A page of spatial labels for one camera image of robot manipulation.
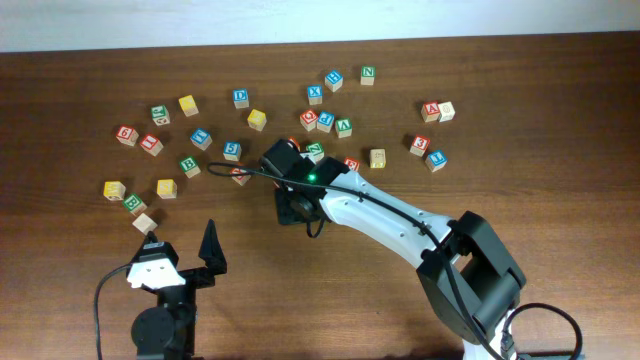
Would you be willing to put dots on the yellow picture block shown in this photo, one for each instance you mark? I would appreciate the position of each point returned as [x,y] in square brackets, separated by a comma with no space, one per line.
[377,158]

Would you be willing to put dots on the red A block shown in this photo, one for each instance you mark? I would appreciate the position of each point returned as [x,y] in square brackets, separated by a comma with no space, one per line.
[430,112]

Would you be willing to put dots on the blue T block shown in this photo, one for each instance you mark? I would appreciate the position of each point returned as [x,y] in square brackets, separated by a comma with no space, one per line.
[201,139]

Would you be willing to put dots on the red E block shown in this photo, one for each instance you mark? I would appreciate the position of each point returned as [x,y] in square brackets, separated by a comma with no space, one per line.
[352,163]

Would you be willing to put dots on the plain white block right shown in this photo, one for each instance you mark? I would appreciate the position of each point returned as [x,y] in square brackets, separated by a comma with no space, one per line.
[447,111]

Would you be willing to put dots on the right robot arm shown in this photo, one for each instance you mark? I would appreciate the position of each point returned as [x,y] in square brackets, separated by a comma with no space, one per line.
[469,277]

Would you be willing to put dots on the green B block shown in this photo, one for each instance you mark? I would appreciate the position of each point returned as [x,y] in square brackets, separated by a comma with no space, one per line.
[189,166]

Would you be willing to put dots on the blue H block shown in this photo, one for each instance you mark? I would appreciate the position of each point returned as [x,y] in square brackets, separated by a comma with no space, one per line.
[334,80]

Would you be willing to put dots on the blue D block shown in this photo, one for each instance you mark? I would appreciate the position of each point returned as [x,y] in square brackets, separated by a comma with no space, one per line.
[240,98]

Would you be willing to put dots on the green N block top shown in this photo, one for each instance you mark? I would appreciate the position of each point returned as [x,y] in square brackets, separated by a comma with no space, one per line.
[368,75]

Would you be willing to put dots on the red U block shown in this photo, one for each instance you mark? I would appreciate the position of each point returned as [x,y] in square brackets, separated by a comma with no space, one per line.
[295,143]

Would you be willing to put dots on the blue P block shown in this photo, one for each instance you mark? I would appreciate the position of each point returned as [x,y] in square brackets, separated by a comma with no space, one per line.
[325,121]

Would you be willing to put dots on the green E block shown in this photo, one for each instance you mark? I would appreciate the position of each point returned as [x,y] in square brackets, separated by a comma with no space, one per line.
[134,204]

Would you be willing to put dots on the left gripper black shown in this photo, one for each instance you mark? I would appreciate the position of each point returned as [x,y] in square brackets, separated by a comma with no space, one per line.
[195,275]

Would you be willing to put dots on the yellow S block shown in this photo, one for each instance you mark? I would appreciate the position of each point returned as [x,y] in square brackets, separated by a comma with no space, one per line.
[257,120]
[166,189]

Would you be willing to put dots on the red 1 block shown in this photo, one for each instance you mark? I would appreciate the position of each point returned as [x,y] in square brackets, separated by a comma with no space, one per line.
[151,144]

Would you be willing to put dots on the yellow block upper left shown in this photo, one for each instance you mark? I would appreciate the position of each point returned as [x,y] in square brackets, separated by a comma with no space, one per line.
[188,105]

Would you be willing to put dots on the green J block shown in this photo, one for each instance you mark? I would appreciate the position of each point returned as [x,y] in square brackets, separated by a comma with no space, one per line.
[160,115]

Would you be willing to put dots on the blue L block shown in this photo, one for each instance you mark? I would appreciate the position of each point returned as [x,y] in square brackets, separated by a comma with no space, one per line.
[436,160]

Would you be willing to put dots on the red Y block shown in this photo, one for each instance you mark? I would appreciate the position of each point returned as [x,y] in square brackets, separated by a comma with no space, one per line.
[240,175]

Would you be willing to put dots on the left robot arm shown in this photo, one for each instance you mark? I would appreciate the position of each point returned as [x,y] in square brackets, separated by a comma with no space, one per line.
[167,330]

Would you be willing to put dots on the green Z block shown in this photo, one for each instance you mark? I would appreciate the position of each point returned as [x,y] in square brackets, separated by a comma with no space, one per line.
[315,151]

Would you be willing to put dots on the yellow W block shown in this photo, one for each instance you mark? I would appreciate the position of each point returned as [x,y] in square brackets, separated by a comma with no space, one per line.
[114,190]

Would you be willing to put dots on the blue 5 block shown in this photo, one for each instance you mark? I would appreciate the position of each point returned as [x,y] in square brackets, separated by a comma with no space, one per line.
[232,151]

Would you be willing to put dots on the red 6 block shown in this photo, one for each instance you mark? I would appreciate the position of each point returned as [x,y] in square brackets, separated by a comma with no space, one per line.
[127,135]

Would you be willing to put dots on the green V block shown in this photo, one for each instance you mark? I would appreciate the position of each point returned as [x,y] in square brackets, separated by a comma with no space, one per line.
[343,127]

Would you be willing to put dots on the blue X block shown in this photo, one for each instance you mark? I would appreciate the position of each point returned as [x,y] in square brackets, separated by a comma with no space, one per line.
[315,94]

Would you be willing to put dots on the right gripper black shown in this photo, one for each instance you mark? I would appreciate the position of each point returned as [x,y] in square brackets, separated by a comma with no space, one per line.
[288,215]

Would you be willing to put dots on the plain wooden block left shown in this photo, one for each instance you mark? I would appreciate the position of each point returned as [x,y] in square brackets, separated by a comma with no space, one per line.
[144,224]

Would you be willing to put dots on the red 3 block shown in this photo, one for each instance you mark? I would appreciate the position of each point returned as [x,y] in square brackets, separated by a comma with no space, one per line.
[419,145]

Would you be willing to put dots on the red Q block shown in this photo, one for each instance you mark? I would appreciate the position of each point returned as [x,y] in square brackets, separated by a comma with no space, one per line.
[308,120]

